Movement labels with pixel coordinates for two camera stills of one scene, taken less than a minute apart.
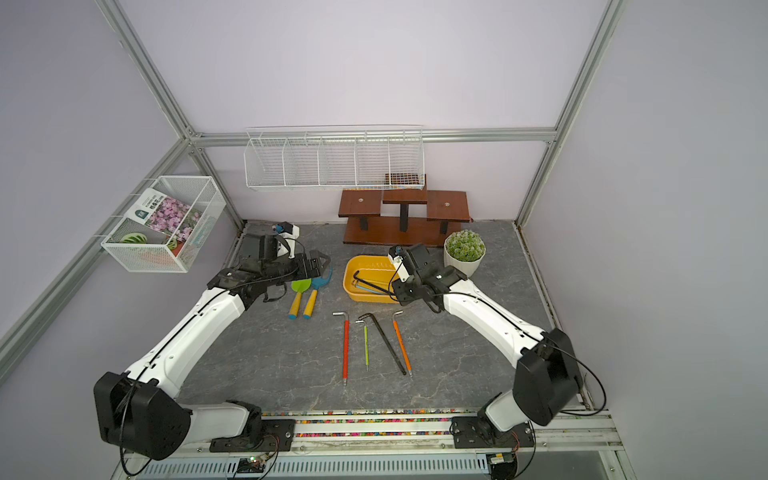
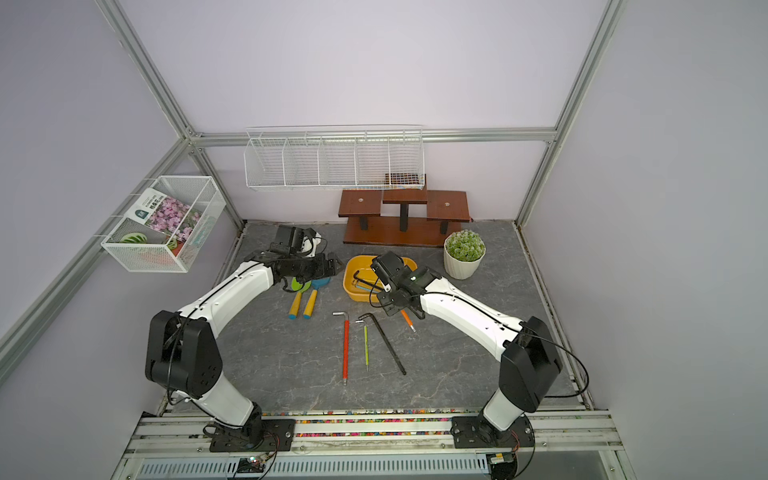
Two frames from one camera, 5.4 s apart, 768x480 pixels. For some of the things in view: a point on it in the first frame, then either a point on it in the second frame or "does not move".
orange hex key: (402, 346) → (408, 319)
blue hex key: (365, 289) does not move
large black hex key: (368, 314) does not move
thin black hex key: (371, 285) does not move
